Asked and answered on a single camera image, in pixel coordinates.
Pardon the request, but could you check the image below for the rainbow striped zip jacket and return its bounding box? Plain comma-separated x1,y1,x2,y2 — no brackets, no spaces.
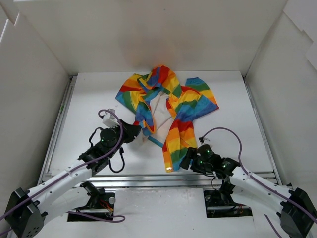
115,65,218,173

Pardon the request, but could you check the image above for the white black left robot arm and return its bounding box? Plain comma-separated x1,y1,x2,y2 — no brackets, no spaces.
2,120,141,238

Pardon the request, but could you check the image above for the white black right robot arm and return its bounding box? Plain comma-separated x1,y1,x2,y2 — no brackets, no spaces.
180,144,317,238

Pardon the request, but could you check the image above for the black left wrist cable loop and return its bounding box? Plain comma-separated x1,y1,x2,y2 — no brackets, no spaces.
108,147,125,173

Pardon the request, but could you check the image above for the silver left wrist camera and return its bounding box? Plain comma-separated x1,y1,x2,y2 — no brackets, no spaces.
102,109,119,128

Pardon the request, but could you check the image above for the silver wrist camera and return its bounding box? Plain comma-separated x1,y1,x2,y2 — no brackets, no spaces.
102,109,119,128
199,137,211,145

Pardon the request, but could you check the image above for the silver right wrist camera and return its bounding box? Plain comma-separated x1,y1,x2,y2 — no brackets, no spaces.
199,137,211,145

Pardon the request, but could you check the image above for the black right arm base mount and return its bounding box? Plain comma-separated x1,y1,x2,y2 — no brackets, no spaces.
204,182,253,218

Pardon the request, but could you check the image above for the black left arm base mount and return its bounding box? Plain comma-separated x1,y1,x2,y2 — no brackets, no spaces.
75,181,115,221

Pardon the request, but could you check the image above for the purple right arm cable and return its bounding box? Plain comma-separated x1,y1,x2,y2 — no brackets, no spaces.
200,127,298,238

